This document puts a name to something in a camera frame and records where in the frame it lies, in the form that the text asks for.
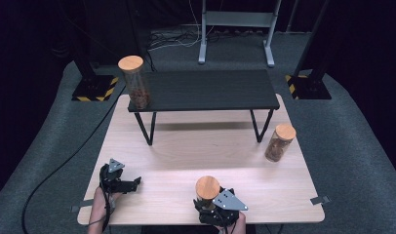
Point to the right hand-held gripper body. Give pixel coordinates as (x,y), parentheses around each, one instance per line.
(228,203)

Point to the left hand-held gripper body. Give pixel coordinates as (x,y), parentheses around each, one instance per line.
(112,175)

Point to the tall glass jar brown bark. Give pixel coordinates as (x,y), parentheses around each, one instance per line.
(207,187)

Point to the short glass jar dried chilies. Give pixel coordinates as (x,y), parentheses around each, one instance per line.
(285,131)

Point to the black shelf with metal legs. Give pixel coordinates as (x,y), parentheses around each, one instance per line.
(202,91)

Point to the person's left hand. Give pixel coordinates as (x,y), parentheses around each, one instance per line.
(103,198)

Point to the person's right hand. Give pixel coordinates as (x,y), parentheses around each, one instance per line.
(240,226)

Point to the grey tape strip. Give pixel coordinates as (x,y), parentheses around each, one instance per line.
(84,204)
(319,200)

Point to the black stand with striped base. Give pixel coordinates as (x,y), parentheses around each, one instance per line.
(311,89)
(92,87)

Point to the tall glass jar brown nuts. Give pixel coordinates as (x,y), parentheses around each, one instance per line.
(134,63)

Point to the grey metal stand frame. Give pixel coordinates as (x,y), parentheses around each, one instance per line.
(202,48)

